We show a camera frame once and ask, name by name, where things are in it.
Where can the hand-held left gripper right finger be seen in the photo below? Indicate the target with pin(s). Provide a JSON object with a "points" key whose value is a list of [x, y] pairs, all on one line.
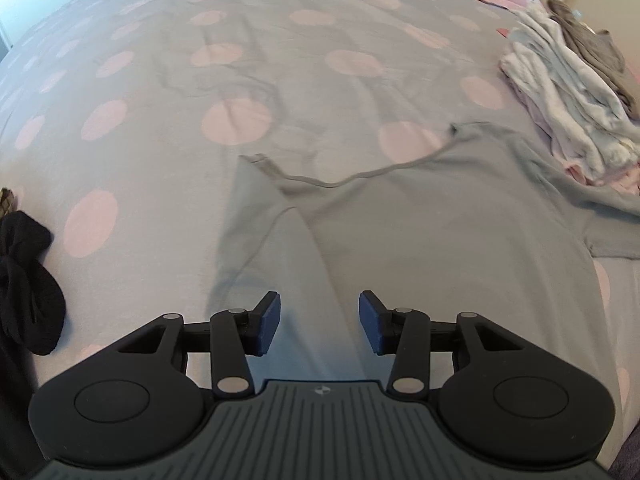
{"points": [[371, 322]]}

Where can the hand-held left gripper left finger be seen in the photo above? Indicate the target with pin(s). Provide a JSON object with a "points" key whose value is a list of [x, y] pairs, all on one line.
{"points": [[270, 322]]}

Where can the grey sweatshirt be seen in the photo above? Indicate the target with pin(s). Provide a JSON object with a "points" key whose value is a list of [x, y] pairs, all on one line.
{"points": [[425, 220]]}

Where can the stack of folded clothes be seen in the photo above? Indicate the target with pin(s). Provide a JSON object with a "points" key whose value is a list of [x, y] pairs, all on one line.
{"points": [[565, 95]]}

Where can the black garment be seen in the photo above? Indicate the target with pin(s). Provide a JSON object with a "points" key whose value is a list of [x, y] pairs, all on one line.
{"points": [[30, 290]]}

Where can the person's purple fleece robe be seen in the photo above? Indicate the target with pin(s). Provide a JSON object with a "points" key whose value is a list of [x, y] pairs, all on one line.
{"points": [[630, 465]]}

